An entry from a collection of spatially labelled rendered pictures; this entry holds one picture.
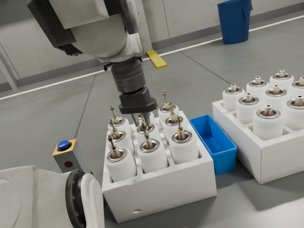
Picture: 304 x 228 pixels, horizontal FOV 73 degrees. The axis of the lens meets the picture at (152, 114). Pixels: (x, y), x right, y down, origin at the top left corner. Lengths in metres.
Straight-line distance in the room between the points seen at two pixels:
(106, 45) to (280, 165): 0.75
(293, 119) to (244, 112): 0.16
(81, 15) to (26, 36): 3.36
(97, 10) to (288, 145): 0.75
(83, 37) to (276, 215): 0.76
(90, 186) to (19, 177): 0.22
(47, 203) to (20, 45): 3.33
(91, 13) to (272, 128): 0.69
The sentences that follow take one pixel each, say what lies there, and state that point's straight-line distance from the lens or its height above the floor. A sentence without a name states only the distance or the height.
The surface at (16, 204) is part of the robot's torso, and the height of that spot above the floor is 0.52.
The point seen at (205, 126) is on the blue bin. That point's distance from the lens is 1.13.
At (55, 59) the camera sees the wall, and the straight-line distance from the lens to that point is 3.56.
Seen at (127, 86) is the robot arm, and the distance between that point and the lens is 0.58.
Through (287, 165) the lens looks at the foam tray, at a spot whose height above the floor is 0.06.
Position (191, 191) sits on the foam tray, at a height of 0.06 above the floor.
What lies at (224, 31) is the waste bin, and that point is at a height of 0.16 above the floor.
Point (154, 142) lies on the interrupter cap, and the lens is 0.74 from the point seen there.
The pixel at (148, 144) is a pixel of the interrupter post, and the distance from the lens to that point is 0.72.
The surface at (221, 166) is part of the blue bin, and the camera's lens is 0.91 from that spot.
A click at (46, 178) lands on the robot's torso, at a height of 0.45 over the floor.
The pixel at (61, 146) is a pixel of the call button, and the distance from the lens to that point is 0.78.
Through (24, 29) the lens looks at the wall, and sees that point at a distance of 3.61.
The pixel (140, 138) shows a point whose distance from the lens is 0.81.
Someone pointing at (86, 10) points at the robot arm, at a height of 0.69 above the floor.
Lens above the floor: 0.68
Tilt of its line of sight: 28 degrees down
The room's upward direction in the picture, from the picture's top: 15 degrees counter-clockwise
